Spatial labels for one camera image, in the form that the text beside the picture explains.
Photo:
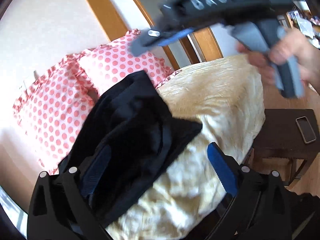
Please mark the cream patterned bedspread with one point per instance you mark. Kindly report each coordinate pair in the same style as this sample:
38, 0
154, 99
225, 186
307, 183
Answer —
212, 95

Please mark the dark wooden stool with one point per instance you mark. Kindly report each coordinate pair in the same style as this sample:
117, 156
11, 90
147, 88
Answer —
277, 135

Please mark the black pants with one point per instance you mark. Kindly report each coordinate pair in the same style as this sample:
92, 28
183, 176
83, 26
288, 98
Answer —
130, 120

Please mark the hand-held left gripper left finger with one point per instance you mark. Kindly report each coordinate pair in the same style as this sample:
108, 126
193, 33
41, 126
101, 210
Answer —
96, 171

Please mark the wooden door frame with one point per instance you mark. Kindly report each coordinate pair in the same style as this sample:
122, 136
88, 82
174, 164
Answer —
105, 10

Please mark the smartphone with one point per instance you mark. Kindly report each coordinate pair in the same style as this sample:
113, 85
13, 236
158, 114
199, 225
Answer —
306, 130

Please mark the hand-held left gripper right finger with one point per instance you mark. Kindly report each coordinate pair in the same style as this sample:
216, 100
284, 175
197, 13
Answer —
222, 166

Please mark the cluttered shelf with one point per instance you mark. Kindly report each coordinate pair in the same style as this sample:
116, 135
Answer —
307, 21

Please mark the pink polka dot pillow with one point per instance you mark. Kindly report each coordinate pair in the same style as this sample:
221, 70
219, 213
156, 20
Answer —
50, 110
120, 62

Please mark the person's right hand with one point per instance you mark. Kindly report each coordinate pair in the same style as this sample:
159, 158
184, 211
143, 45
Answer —
307, 55

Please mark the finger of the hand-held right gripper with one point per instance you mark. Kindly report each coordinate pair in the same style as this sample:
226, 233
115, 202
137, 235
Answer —
152, 40

